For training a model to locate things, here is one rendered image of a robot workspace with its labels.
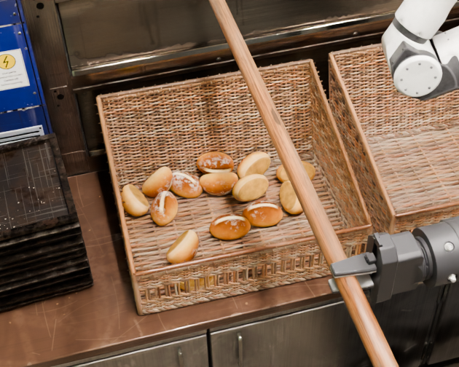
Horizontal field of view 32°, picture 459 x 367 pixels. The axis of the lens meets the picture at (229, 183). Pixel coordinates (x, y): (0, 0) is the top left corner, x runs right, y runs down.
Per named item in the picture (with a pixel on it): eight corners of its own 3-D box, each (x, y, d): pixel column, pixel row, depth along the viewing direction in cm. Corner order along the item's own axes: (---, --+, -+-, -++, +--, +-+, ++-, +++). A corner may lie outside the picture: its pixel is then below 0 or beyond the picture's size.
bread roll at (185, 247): (195, 223, 193) (211, 240, 194) (181, 231, 199) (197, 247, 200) (172, 252, 187) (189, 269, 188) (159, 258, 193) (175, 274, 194)
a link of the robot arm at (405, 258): (390, 269, 108) (473, 250, 110) (364, 217, 115) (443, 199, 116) (380, 322, 117) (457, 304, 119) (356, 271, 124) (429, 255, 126)
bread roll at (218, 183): (238, 170, 205) (240, 191, 204) (237, 175, 212) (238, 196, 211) (199, 172, 205) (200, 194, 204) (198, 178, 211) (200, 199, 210)
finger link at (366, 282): (334, 293, 115) (375, 284, 116) (326, 276, 117) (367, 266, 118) (333, 300, 116) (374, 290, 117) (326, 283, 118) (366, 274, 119)
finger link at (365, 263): (328, 263, 115) (369, 254, 116) (335, 281, 113) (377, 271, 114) (328, 256, 114) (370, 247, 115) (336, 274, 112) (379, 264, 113)
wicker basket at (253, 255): (106, 172, 217) (92, 92, 197) (308, 135, 226) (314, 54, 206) (136, 320, 184) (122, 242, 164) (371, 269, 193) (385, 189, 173)
